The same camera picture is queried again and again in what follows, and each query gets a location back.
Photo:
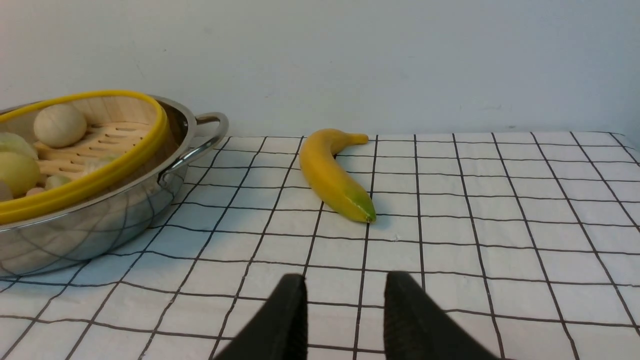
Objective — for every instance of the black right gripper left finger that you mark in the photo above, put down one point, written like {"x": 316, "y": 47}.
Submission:
{"x": 278, "y": 331}

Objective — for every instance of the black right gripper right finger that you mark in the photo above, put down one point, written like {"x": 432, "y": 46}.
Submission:
{"x": 416, "y": 328}

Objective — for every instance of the yellow-rimmed bamboo steamer basket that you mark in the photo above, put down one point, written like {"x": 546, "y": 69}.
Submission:
{"x": 123, "y": 129}

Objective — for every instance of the stainless steel pot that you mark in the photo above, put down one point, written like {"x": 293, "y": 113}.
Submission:
{"x": 117, "y": 214}

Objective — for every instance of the white checkered tablecloth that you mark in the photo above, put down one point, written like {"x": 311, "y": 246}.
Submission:
{"x": 529, "y": 241}

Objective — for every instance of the yellow banana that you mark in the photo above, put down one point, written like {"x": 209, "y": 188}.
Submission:
{"x": 330, "y": 182}

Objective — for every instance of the white round bun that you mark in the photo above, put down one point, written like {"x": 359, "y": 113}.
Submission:
{"x": 59, "y": 126}

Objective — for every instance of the pale green round bun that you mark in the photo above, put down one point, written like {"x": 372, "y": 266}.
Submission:
{"x": 19, "y": 172}

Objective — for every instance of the pale green dumpling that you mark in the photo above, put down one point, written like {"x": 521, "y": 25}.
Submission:
{"x": 13, "y": 143}

